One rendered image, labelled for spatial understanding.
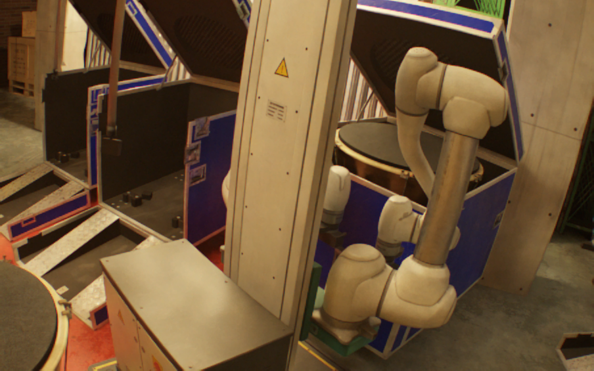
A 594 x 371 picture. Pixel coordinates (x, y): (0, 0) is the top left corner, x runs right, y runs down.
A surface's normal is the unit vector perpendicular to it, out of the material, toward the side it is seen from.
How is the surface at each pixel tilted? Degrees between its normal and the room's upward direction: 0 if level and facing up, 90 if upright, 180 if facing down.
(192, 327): 0
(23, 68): 90
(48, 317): 0
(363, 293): 80
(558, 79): 90
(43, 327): 0
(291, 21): 90
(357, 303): 91
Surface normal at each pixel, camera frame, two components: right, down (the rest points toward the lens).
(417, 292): -0.34, 0.07
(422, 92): -0.55, 0.52
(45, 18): -0.39, 0.28
